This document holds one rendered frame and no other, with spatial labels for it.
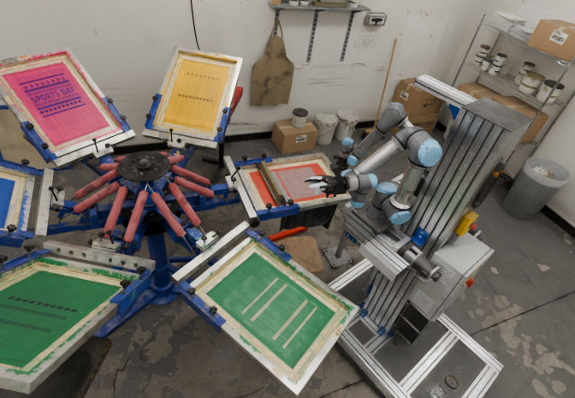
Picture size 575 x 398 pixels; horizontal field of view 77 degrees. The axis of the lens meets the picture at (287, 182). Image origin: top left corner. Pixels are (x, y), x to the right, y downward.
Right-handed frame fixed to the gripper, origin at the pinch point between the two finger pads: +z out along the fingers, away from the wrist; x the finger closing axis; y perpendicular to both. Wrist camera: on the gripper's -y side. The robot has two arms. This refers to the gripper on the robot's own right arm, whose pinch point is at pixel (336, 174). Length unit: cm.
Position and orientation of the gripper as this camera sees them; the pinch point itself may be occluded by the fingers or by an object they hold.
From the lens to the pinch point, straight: 294.0
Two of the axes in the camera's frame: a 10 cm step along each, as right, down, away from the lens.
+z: -1.3, 7.6, 6.4
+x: 9.2, -1.5, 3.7
